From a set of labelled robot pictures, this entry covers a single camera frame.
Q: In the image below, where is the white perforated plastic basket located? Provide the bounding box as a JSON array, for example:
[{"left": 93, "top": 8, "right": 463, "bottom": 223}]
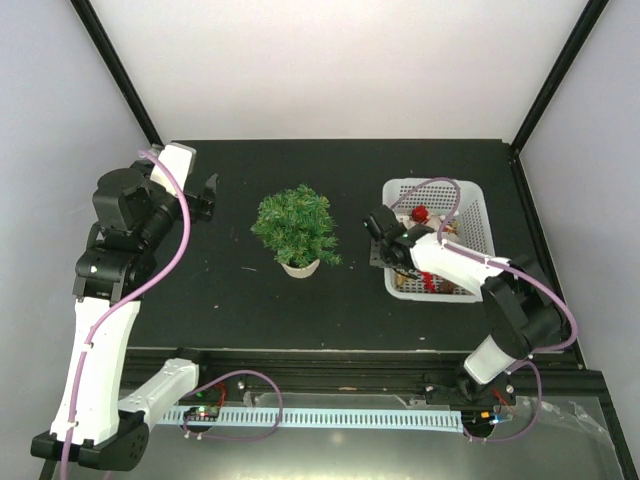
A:
[{"left": 382, "top": 178, "right": 495, "bottom": 303}]

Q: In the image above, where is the small green christmas tree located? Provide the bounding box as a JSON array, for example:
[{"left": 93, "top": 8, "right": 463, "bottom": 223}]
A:
[{"left": 251, "top": 184, "right": 342, "bottom": 279}]

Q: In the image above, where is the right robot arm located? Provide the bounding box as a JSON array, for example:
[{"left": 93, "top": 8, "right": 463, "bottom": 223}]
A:
[{"left": 364, "top": 206, "right": 577, "bottom": 404}]

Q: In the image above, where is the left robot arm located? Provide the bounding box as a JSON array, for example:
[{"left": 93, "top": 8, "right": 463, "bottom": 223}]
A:
[{"left": 31, "top": 155, "right": 216, "bottom": 479}]

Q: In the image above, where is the red gift box ornament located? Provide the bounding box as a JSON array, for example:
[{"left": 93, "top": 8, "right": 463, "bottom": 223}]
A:
[{"left": 411, "top": 205, "right": 430, "bottom": 224}]

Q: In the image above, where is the brown pine cone ornament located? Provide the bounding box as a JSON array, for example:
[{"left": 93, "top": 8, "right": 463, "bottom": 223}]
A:
[{"left": 438, "top": 280, "right": 457, "bottom": 295}]

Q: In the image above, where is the small circuit board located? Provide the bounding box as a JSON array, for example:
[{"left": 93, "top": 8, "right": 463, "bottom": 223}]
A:
[{"left": 183, "top": 405, "right": 220, "bottom": 422}]

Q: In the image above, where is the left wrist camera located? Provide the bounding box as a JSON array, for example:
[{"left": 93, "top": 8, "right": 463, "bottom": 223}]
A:
[{"left": 150, "top": 143, "right": 196, "bottom": 197}]

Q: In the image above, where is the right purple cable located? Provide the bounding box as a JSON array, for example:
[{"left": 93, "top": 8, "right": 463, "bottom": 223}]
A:
[{"left": 388, "top": 176, "right": 580, "bottom": 444}]

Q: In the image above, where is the purple cable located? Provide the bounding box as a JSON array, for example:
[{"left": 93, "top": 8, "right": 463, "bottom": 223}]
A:
[
  {"left": 58, "top": 148, "right": 193, "bottom": 480},
  {"left": 388, "top": 176, "right": 580, "bottom": 444}
]

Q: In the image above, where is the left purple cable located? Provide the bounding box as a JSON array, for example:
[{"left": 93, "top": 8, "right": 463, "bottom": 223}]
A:
[{"left": 58, "top": 148, "right": 193, "bottom": 480}]

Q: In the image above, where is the light blue slotted cable duct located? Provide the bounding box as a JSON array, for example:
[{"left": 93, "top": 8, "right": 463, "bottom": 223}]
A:
[{"left": 158, "top": 406, "right": 463, "bottom": 433}]

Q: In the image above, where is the left black frame post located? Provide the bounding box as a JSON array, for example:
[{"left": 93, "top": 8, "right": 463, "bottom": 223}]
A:
[{"left": 70, "top": 0, "right": 163, "bottom": 145}]

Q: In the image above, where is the black frame post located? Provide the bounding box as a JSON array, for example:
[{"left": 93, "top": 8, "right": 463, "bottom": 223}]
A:
[
  {"left": 70, "top": 0, "right": 163, "bottom": 145},
  {"left": 511, "top": 0, "right": 609, "bottom": 154}
]

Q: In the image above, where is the right black frame post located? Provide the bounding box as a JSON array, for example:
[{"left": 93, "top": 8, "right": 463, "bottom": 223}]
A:
[{"left": 511, "top": 0, "right": 609, "bottom": 154}]

